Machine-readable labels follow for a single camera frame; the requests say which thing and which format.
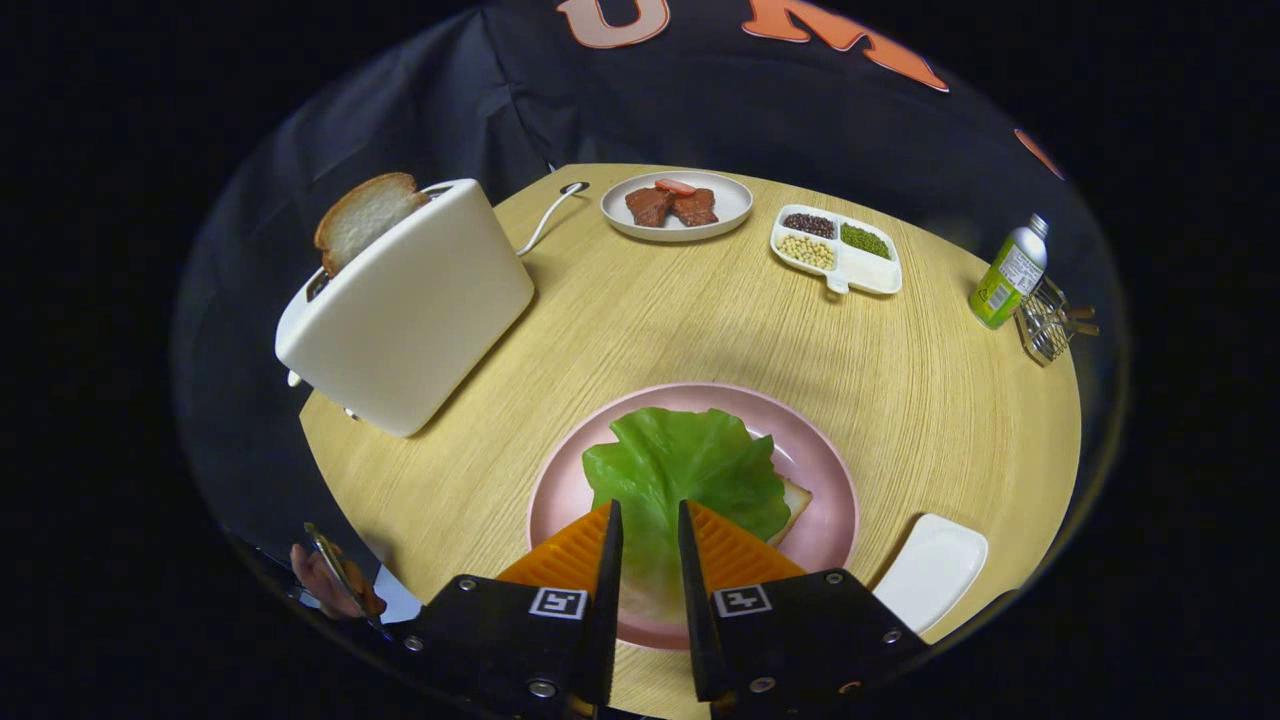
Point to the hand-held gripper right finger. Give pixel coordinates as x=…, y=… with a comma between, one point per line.
x=697, y=620

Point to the white toaster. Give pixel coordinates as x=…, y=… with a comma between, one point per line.
x=410, y=310

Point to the silver bottle green label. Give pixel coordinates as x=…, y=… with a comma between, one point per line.
x=1005, y=280

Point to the bread slice with crust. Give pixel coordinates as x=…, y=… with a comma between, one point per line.
x=793, y=500

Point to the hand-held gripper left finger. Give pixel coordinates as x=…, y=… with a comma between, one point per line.
x=606, y=600

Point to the green lettuce leaf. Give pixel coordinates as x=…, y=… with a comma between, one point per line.
x=690, y=460

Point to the white rectangular plate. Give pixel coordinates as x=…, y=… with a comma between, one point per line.
x=930, y=570

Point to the brown meat piece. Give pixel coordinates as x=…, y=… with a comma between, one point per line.
x=648, y=205
x=695, y=207

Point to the toasted bread slice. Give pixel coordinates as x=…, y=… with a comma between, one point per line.
x=360, y=215

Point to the round white plate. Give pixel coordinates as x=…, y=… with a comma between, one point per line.
x=725, y=205

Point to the pink round plate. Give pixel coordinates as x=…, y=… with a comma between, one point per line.
x=820, y=470

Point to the black backdrop cloth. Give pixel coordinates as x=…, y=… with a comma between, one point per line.
x=420, y=110

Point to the divided white bean dish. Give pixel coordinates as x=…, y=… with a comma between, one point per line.
x=870, y=272

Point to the pink sausage slice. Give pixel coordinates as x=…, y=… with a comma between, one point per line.
x=676, y=186

